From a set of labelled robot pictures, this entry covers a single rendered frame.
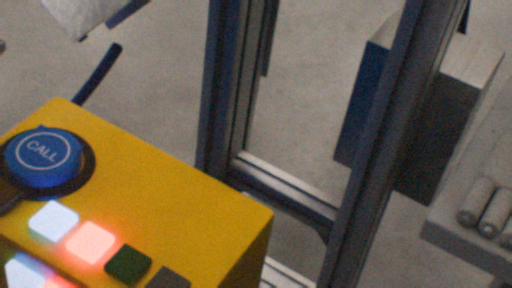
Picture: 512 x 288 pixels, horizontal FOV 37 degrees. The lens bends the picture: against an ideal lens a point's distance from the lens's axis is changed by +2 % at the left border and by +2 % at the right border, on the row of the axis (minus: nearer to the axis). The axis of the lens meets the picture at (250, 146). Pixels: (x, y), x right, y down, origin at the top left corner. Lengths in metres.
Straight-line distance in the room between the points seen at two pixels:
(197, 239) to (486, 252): 0.39
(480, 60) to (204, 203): 0.61
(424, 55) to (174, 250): 0.48
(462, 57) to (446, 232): 0.30
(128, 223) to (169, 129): 1.58
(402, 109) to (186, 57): 1.40
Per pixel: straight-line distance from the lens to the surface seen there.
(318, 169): 1.95
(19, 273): 0.42
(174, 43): 2.26
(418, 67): 0.83
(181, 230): 0.41
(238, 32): 0.93
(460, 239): 0.74
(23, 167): 0.43
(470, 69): 0.96
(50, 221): 0.41
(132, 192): 0.43
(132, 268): 0.39
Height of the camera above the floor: 1.40
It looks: 45 degrees down
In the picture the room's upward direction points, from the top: 9 degrees clockwise
